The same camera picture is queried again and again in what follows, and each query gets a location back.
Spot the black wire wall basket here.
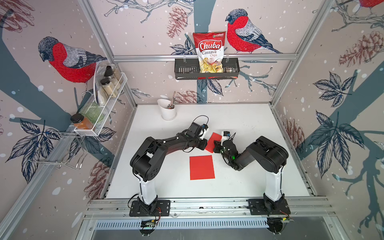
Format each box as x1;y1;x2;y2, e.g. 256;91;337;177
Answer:
175;58;240;80

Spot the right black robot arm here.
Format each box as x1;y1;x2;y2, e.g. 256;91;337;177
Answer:
213;136;291;215

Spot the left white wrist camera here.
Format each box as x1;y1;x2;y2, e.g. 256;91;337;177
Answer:
200;124;209;139

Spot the aluminium mounting rail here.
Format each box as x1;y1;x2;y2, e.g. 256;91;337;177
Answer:
76;197;348;240

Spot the wooden utensil in cup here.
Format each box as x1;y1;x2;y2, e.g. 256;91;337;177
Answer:
167;91;176;109

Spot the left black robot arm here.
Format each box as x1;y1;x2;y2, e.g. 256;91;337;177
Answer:
130;122;209;214

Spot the white utensil cup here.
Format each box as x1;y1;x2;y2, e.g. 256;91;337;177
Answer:
157;99;177;121

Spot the white wire spice rack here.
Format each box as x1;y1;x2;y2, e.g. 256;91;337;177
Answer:
75;61;128;137

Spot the green contents glass jar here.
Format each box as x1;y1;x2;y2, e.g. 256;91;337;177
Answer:
80;102;105;125

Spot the black-lid spice jar lower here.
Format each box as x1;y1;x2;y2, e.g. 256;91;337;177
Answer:
100;78;118;98

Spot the chrome wire hook rack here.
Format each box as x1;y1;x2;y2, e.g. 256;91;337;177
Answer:
28;133;89;170

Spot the orange spice jar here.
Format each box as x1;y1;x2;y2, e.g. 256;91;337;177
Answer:
71;113;94;130

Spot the black-lid spice jar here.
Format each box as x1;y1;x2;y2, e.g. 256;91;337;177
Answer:
100;78;118;98
104;65;121;84

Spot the black-lid spice jar upper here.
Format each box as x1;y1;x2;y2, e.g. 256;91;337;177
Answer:
104;65;121;84

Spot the Chuba cassava chips bag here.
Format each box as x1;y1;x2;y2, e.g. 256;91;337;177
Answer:
193;32;226;74

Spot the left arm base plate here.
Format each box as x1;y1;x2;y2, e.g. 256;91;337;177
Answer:
129;200;171;217

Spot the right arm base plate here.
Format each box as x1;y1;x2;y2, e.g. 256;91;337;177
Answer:
247;198;291;216

